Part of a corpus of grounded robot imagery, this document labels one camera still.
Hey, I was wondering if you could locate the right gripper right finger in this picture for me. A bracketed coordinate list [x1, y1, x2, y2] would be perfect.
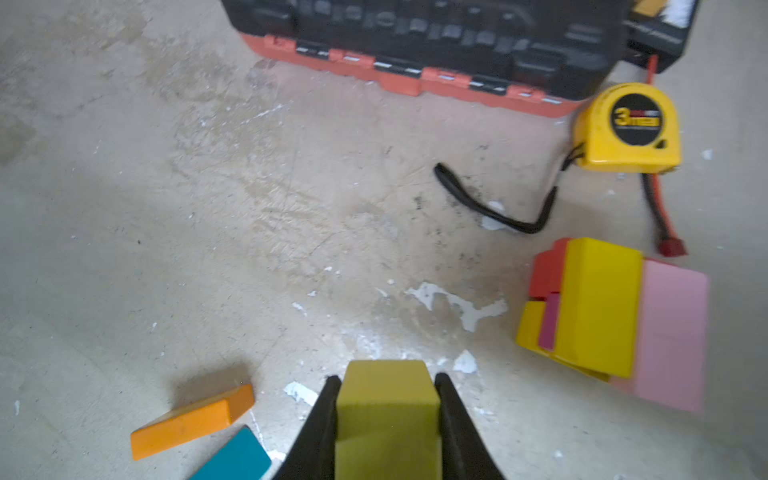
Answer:
[434, 373, 505, 480]

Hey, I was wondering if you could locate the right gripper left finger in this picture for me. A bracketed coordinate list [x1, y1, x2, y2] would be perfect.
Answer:
[273, 376, 342, 480]

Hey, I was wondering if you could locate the lime cube block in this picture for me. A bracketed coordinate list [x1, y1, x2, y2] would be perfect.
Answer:
[335, 360, 443, 480]

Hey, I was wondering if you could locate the yellow arch block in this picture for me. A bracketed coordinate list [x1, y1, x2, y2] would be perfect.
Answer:
[515, 300, 610, 382]

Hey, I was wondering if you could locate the magenta block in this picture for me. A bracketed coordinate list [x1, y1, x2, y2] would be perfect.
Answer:
[538, 293, 560, 351]

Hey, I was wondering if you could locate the red arch block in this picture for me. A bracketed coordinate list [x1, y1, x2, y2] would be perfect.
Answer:
[528, 238, 570, 300]

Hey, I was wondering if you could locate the yellow rectangular block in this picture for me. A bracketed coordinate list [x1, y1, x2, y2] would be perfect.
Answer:
[552, 238, 644, 378]

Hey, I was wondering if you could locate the light pink block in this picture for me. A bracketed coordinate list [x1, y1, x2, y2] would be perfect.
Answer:
[610, 260, 710, 413]

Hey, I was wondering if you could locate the teal block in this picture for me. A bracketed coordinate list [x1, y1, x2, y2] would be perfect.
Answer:
[190, 426, 272, 480]

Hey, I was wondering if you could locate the orange bar block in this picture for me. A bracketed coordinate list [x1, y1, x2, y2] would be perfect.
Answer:
[130, 384, 255, 461]

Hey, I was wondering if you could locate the yellow tape measure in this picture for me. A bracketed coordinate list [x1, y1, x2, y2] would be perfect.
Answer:
[433, 83, 682, 234]

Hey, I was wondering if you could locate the black tool case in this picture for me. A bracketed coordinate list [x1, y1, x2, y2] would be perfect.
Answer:
[224, 0, 631, 118]

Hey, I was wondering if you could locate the small black bit holder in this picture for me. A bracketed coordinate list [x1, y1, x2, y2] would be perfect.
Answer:
[622, 0, 699, 74]

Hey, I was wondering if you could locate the red connector cable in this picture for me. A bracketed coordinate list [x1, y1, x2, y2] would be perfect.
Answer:
[640, 53, 689, 259]

